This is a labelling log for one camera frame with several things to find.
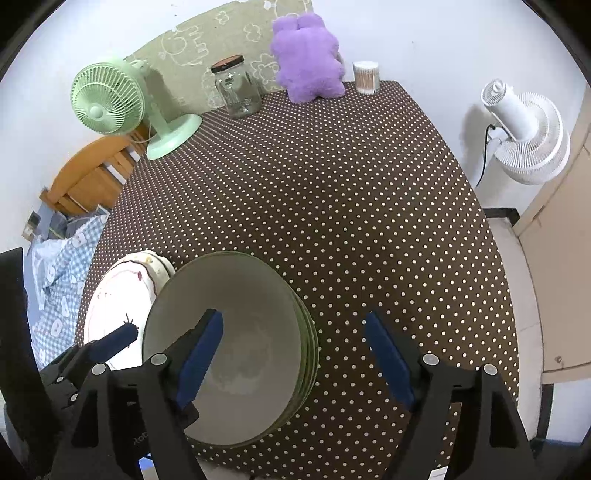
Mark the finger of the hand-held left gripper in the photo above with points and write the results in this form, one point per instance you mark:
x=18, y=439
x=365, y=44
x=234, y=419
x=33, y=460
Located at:
x=115, y=340

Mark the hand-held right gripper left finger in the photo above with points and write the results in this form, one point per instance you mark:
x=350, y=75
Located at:
x=201, y=360

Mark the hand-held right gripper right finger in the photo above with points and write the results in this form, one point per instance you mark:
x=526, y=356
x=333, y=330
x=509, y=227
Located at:
x=390, y=360

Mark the white plate with red flowers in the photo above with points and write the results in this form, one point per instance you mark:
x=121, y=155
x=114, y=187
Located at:
x=115, y=295

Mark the large yellow floral plate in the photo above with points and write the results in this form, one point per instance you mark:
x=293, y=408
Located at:
x=162, y=270

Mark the blue checkered blanket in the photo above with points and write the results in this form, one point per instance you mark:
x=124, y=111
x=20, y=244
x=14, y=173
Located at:
x=60, y=277

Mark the brown polka dot tablecloth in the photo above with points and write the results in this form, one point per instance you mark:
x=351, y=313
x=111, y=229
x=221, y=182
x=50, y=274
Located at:
x=346, y=207

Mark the wooden chair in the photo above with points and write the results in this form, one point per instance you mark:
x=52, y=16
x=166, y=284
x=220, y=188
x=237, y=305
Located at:
x=83, y=170

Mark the beige door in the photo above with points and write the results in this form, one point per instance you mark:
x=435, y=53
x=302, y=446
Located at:
x=563, y=277

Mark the green desk fan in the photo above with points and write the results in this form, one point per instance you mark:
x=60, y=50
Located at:
x=106, y=97

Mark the white floor fan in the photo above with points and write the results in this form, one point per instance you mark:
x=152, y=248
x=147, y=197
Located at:
x=531, y=138

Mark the glass jar with brown lid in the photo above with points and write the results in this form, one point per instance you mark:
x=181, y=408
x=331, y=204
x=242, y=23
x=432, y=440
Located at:
x=238, y=87

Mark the cotton swab container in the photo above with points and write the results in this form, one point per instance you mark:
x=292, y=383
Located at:
x=367, y=78

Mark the green patterned board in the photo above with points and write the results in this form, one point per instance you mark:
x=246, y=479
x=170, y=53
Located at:
x=194, y=60

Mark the purple plush toy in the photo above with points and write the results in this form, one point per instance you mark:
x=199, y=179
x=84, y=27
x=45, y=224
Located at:
x=307, y=60

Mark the wall socket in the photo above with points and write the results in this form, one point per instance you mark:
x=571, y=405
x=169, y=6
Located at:
x=32, y=226

